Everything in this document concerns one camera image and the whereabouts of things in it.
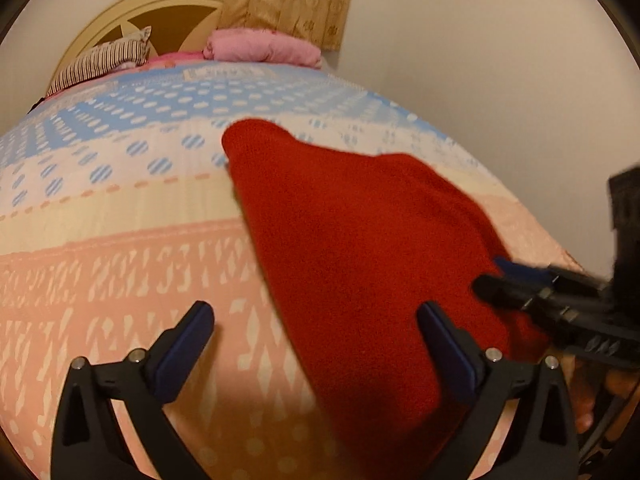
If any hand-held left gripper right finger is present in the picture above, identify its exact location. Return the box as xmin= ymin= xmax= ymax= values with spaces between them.
xmin=416 ymin=301 xmax=581 ymax=480

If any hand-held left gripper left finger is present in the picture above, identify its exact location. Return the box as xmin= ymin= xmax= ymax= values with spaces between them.
xmin=50 ymin=301 xmax=216 ymax=480

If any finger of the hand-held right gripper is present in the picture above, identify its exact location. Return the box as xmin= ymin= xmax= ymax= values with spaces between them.
xmin=494 ymin=257 xmax=563 ymax=287
xmin=471 ymin=273 xmax=568 ymax=322

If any red flowered knit sweater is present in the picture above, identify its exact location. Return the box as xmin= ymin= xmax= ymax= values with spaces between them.
xmin=221 ymin=118 xmax=551 ymax=480

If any person's right hand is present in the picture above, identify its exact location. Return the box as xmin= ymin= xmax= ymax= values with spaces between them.
xmin=569 ymin=354 xmax=640 ymax=436

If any dotted pastel bedspread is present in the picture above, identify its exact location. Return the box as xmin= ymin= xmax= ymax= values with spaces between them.
xmin=0 ymin=57 xmax=587 ymax=480

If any pink patterned pillow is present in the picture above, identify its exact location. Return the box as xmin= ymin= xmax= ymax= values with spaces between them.
xmin=147 ymin=50 xmax=207 ymax=72

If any striped pillow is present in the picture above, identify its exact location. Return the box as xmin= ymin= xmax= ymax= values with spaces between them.
xmin=47 ymin=26 xmax=152 ymax=97

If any cream wooden headboard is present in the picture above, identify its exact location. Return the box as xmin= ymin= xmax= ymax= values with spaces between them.
xmin=47 ymin=0 xmax=233 ymax=97

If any beige flowered curtain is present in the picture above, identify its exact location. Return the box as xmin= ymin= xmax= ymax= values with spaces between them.
xmin=120 ymin=0 xmax=362 ymax=52

